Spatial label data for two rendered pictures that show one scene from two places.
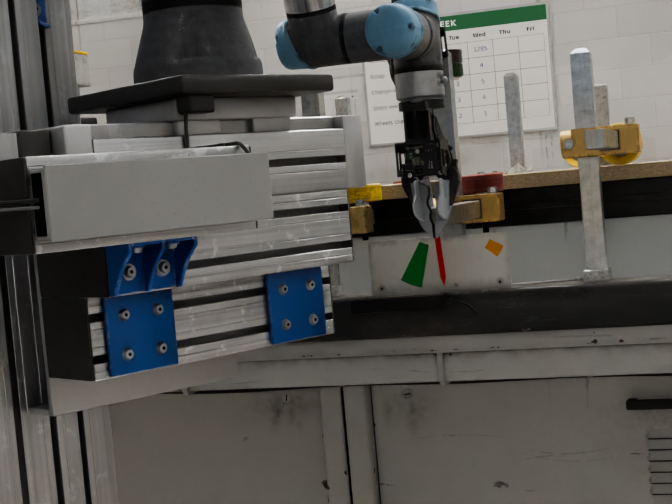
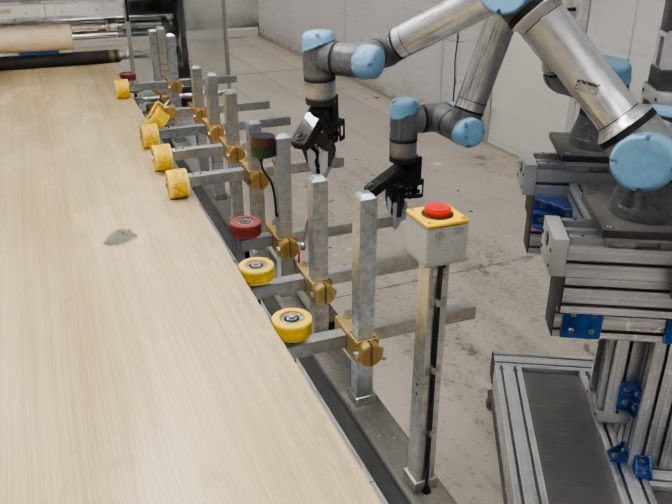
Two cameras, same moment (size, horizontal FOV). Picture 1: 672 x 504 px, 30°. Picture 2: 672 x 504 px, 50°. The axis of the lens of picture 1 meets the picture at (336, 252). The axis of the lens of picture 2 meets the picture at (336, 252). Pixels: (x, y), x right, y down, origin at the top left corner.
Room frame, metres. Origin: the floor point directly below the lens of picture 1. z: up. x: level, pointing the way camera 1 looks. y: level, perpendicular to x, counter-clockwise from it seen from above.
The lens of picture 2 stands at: (3.26, 1.17, 1.63)
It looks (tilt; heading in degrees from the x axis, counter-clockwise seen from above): 26 degrees down; 230
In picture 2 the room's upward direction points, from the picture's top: straight up
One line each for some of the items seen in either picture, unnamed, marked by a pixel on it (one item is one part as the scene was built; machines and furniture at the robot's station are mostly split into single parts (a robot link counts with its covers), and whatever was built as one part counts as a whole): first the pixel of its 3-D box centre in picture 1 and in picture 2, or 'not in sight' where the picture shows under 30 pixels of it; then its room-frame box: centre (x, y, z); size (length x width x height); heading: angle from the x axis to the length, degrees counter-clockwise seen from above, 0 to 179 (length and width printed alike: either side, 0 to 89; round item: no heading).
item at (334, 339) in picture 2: not in sight; (382, 329); (2.37, 0.24, 0.83); 0.43 x 0.03 x 0.04; 162
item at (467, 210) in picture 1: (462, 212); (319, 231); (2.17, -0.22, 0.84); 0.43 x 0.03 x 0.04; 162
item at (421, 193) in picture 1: (420, 209); (403, 214); (1.94, -0.14, 0.86); 0.06 x 0.03 x 0.09; 162
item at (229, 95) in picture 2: not in sight; (234, 166); (2.14, -0.70, 0.90); 0.03 x 0.03 x 0.48; 72
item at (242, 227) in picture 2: (483, 202); (246, 239); (2.36, -0.29, 0.85); 0.08 x 0.08 x 0.11
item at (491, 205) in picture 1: (465, 209); (281, 240); (2.28, -0.24, 0.85); 0.13 x 0.06 x 0.05; 72
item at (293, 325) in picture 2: not in sight; (292, 340); (2.56, 0.18, 0.85); 0.08 x 0.08 x 0.11
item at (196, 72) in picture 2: not in sight; (200, 130); (1.98, -1.17, 0.88); 0.03 x 0.03 x 0.48; 72
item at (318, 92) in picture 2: not in sight; (319, 88); (2.21, -0.17, 1.24); 0.08 x 0.08 x 0.05
